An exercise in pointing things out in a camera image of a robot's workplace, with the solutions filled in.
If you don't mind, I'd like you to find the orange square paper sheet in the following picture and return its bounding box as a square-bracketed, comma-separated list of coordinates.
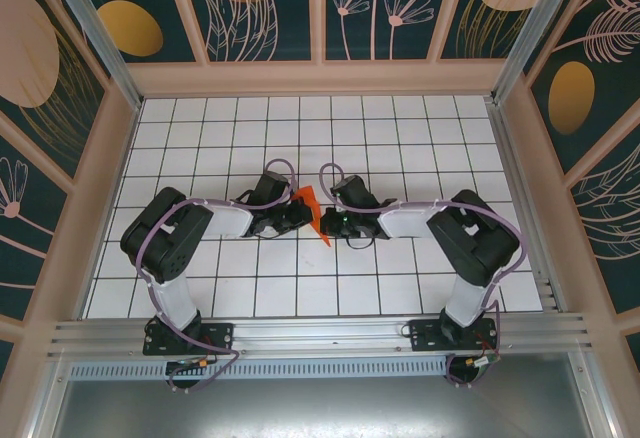
[291, 185, 334, 248]

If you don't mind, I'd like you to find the grey metal sheet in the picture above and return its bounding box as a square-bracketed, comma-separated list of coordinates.
[29, 377, 616, 438]

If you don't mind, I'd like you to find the small controller board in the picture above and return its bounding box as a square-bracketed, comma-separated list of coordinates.
[462, 355, 501, 373]
[166, 357, 211, 375]

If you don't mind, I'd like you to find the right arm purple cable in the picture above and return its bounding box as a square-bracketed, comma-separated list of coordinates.
[319, 161, 531, 389]

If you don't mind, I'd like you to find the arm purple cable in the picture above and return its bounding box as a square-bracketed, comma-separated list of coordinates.
[319, 161, 531, 389]
[135, 158, 299, 395]

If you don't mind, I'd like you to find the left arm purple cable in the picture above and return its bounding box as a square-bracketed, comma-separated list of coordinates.
[135, 158, 299, 395]

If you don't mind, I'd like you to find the aluminium mounting rail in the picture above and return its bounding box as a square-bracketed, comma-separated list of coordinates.
[47, 311, 596, 359]

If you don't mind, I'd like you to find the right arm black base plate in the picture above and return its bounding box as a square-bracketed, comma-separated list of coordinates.
[408, 318, 501, 352]

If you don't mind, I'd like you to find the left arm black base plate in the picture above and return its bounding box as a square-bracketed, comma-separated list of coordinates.
[143, 321, 236, 357]

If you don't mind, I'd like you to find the grey slotted cable duct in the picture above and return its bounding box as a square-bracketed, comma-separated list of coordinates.
[67, 356, 576, 380]

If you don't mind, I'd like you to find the aluminium side rail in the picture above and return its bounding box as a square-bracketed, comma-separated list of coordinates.
[487, 97, 569, 314]

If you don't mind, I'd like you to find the aluminium frame post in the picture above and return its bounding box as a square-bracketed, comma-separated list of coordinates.
[491, 0, 587, 105]
[39, 0, 145, 112]

